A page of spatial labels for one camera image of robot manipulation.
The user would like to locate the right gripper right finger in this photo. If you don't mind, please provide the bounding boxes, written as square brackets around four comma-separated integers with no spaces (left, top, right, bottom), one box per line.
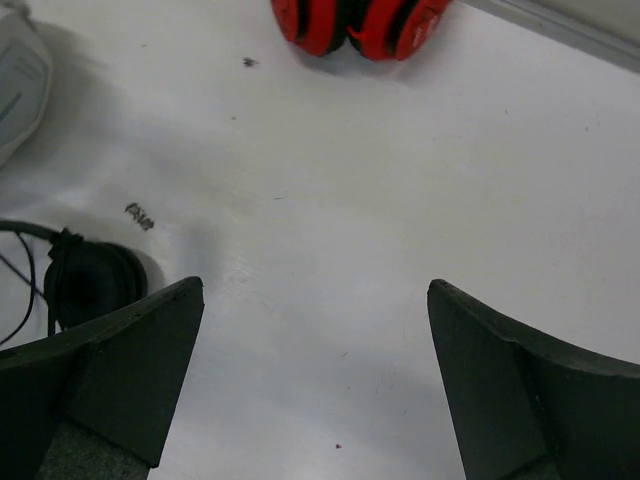
[427,280,639,479]

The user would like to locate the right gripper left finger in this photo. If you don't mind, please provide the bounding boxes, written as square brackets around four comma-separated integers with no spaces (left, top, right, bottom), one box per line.
[1,276,204,479]

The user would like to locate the small black headphones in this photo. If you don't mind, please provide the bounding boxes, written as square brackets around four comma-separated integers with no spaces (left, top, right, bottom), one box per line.
[1,219,148,345]

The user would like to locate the grey white headphones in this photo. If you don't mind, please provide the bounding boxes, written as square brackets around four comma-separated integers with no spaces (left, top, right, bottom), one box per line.
[1,1,53,163]

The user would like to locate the red headphones at back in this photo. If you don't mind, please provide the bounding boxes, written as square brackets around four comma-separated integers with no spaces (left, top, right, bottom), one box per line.
[271,0,451,61]

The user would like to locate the aluminium frame rail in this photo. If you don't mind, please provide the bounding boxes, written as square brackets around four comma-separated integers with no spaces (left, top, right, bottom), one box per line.
[467,0,639,73]

